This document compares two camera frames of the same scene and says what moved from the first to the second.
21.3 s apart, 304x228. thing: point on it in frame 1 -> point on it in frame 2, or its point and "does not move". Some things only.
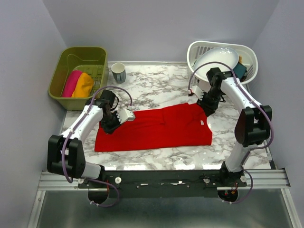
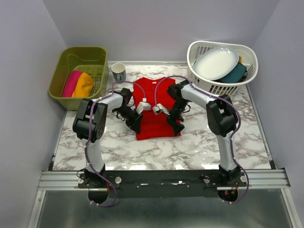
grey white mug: [118, 71] does not move
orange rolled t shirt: [84, 86] does not move
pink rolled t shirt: [71, 83] does not move
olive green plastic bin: [79, 73] does not move
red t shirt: [187, 125] -> [154, 91]
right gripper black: [209, 109] -> [177, 127]
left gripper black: [109, 130] -> [135, 123]
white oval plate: [219, 54] does not move
